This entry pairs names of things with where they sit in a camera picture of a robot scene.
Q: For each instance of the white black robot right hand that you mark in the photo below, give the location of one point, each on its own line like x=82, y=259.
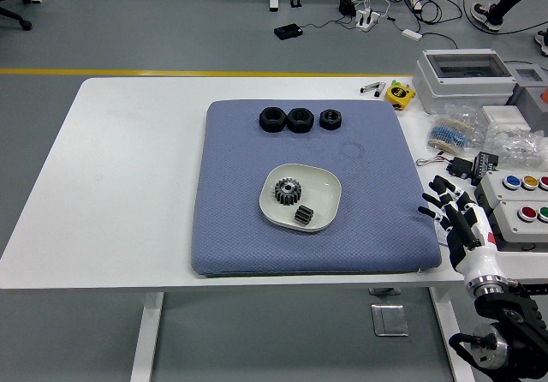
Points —
x=475, y=249

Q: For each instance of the small black gear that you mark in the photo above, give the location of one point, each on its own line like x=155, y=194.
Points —
x=304, y=216

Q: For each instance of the large dark metal gear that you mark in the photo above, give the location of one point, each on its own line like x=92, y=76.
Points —
x=284, y=195

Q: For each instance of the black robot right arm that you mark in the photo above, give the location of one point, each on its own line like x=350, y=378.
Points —
x=505, y=309

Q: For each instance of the grey red-green button box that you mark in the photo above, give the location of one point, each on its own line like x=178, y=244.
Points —
x=509, y=223

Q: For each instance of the small white box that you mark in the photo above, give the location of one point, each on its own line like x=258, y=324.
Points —
x=503, y=114

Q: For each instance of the grey box with orange part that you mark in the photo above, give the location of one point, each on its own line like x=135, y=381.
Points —
x=531, y=95

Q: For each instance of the small black hex nut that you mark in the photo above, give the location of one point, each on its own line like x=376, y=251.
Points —
x=325, y=124

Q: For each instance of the large black hex nut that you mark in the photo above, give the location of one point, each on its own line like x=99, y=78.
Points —
x=267, y=124
x=295, y=125

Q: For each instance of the white purple-edged paper card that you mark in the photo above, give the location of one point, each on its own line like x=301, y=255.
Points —
x=441, y=234

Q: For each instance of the black servo motor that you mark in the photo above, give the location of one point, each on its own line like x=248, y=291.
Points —
x=460, y=166

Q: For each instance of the black circuit board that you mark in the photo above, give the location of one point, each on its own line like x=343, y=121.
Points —
x=486, y=165

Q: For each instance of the white table leg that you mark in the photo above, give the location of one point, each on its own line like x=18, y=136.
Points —
x=451, y=335
x=145, y=339

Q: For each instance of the metal floor plate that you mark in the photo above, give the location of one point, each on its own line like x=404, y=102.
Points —
x=389, y=320

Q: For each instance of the crumpled clear plastic bag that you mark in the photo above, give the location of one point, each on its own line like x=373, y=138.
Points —
x=514, y=142

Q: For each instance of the blue resistor tape bundle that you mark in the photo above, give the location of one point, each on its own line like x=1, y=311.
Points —
x=445, y=134

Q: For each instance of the clear bag of resistors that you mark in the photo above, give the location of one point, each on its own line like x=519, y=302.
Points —
x=464, y=110

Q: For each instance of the white square dish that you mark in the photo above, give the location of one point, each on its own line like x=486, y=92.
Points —
x=321, y=193

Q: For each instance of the yellow tape measure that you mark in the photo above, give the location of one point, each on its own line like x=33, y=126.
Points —
x=399, y=96

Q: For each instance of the silver pen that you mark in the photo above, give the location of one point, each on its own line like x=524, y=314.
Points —
x=371, y=87

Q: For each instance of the white power adapter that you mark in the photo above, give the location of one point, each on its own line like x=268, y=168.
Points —
x=412, y=34

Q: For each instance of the blue-grey padded mat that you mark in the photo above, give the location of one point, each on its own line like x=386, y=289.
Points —
x=231, y=228

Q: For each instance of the white power strip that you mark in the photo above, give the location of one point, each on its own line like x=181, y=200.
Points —
x=367, y=19

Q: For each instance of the black power adapter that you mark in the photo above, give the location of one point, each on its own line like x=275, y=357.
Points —
x=346, y=5

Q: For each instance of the flat black floor device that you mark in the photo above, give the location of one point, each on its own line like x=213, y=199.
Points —
x=287, y=31

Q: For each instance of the grey enclosure with clear lid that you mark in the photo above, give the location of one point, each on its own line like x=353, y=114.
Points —
x=432, y=86

